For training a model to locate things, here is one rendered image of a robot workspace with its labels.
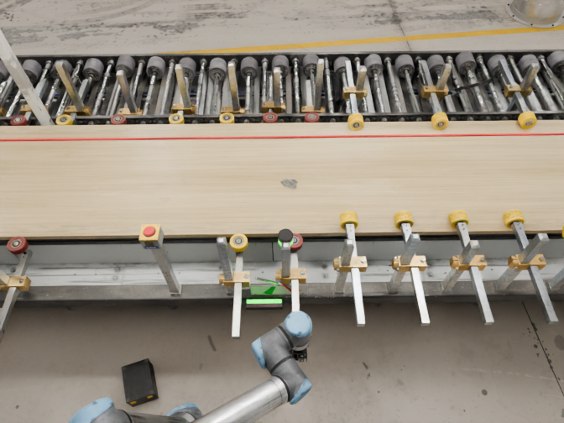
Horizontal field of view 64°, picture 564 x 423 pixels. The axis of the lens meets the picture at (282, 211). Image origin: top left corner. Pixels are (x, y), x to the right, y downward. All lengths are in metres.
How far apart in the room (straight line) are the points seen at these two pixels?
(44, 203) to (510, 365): 2.66
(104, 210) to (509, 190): 1.95
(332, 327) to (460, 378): 0.77
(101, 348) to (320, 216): 1.57
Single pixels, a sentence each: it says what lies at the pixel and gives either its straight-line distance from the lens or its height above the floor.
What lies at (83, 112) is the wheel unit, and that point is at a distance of 2.90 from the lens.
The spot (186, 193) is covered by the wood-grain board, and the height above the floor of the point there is 0.90.
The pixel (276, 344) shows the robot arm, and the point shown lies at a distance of 1.54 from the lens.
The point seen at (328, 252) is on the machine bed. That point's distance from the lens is 2.25.
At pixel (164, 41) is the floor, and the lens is 4.83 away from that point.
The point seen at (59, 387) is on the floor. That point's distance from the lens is 3.00.
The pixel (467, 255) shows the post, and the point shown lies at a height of 1.04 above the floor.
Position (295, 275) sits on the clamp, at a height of 0.87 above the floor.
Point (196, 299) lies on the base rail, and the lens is 2.17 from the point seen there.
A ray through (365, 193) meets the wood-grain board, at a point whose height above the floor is 0.90.
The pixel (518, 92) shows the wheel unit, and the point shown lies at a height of 0.96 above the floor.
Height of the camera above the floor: 2.64
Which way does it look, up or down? 55 degrees down
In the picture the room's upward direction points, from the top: straight up
